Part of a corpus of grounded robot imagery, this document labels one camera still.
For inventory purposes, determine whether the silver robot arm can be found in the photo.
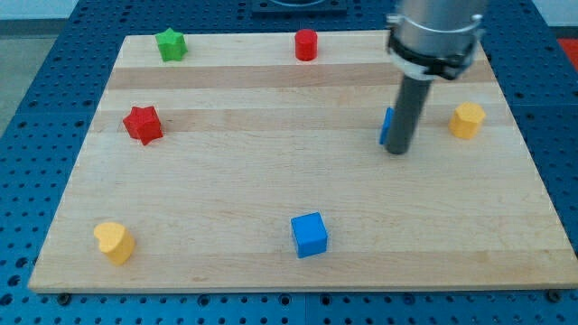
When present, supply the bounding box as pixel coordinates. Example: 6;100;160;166
387;0;489;81

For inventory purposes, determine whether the wooden board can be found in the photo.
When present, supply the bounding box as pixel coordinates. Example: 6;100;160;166
29;31;577;293

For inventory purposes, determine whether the blue cube block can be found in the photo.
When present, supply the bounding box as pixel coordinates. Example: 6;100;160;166
291;212;328;258

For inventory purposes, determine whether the blue block behind rod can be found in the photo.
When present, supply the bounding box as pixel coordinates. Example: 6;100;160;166
378;107;395;145

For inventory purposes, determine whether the red cylinder block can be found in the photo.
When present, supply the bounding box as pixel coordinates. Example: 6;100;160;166
294;29;318;61

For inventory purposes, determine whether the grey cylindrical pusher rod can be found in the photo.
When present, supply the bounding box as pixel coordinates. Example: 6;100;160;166
385;76;432;154

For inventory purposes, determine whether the red star block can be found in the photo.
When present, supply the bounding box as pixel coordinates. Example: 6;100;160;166
123;106;163;145

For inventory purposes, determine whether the green star block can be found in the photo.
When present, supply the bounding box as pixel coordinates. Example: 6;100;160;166
154;28;188;61

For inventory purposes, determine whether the yellow hexagon block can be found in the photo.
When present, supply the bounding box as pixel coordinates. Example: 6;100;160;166
448;102;486;140

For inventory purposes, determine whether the yellow heart block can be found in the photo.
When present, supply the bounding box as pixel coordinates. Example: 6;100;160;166
93;222;135;265

